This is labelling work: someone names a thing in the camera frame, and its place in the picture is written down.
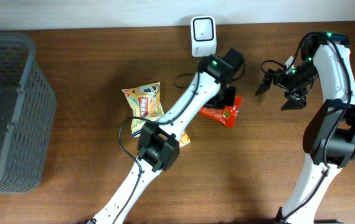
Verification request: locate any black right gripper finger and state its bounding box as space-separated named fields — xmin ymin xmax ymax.
xmin=281 ymin=92 xmax=306 ymax=111
xmin=255 ymin=68 xmax=275 ymax=96

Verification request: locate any red candy bag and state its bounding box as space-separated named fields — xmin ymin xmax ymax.
xmin=199 ymin=96 xmax=243 ymax=128

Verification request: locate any grey plastic basket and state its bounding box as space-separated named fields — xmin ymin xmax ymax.
xmin=0 ymin=32 xmax=57 ymax=194

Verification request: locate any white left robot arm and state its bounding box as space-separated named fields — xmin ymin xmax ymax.
xmin=88 ymin=48 xmax=245 ymax=224

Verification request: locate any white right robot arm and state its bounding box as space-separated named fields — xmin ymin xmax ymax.
xmin=256 ymin=31 xmax=355 ymax=223

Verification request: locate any white barcode scanner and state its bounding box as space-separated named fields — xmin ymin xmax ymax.
xmin=190 ymin=16 xmax=217 ymax=57

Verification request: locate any orange tissue pack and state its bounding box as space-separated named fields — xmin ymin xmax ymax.
xmin=179 ymin=131 xmax=191 ymax=148

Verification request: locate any yellow snack bag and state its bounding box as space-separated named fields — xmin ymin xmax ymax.
xmin=122 ymin=82 xmax=164 ymax=121

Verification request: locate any blue white packet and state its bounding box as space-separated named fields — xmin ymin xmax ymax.
xmin=131 ymin=130 xmax=141 ymax=138

